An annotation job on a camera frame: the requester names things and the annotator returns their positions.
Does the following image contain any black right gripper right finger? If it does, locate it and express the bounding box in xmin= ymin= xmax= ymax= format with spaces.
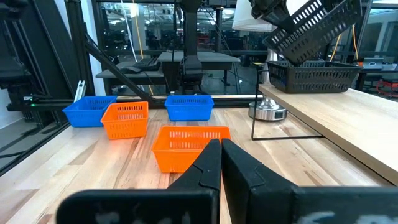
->
xmin=221 ymin=138 xmax=398 ymax=224

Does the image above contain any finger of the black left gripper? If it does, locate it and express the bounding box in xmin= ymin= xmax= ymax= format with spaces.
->
xmin=273 ymin=12 xmax=299 ymax=34

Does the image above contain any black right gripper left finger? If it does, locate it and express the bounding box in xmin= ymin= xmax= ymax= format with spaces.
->
xmin=55 ymin=138 xmax=223 ymax=224

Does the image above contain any black plastic basket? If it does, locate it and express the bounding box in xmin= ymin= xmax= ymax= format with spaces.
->
xmin=262 ymin=0 xmax=364 ymax=67
xmin=266 ymin=60 xmax=364 ymax=95

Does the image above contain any orange plastic basket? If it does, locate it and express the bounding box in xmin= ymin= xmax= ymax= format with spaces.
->
xmin=99 ymin=101 xmax=150 ymax=141
xmin=151 ymin=125 xmax=233 ymax=174

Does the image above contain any blue plastic basket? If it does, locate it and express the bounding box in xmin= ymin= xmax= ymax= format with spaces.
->
xmin=62 ymin=95 xmax=118 ymax=128
xmin=164 ymin=94 xmax=215 ymax=122

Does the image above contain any silver lamp base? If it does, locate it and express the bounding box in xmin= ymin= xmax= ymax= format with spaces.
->
xmin=248 ymin=48 xmax=288 ymax=122

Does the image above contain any black keyboard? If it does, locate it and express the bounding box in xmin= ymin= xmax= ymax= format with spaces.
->
xmin=133 ymin=58 xmax=162 ymax=72

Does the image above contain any yellow cable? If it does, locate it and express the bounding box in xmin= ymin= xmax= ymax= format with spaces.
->
xmin=328 ymin=24 xmax=359 ymax=62
xmin=132 ymin=0 xmax=145 ymax=60

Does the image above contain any wooden shelf black metal frame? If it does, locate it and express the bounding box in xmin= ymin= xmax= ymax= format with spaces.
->
xmin=250 ymin=62 xmax=398 ymax=187

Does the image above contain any silver metal bracket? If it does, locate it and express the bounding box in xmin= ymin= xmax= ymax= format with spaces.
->
xmin=73 ymin=80 xmax=86 ymax=103

